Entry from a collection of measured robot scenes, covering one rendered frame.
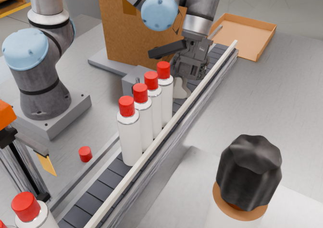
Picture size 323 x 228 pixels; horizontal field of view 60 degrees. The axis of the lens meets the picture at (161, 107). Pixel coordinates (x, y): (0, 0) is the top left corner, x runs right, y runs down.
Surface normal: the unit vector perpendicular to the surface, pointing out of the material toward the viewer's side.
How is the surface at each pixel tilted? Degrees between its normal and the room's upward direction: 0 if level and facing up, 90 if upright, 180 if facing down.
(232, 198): 90
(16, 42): 8
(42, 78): 90
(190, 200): 0
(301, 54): 0
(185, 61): 60
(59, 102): 72
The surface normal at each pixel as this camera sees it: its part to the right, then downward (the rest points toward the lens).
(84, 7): 0.15, 0.71
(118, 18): -0.38, 0.63
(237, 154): -0.30, -0.69
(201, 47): -0.44, 0.14
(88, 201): 0.00, -0.73
